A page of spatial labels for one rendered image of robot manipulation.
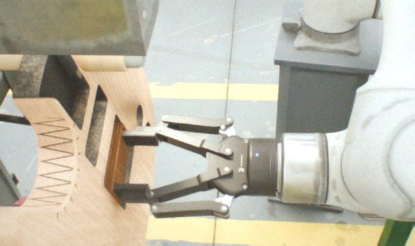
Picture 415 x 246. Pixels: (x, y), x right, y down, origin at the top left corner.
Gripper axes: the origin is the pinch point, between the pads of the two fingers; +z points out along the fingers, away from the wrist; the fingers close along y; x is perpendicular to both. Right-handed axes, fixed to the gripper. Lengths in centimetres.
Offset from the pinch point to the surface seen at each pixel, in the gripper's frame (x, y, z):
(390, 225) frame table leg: -75, 16, -52
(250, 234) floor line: -116, 24, -14
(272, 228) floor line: -117, 27, -22
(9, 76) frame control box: -8.2, 19.1, 25.4
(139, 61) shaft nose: 17.1, 4.4, -5.2
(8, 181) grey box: -37, 11, 37
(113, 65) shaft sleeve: 17.1, 3.8, -2.3
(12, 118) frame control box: -19.6, 17.1, 29.4
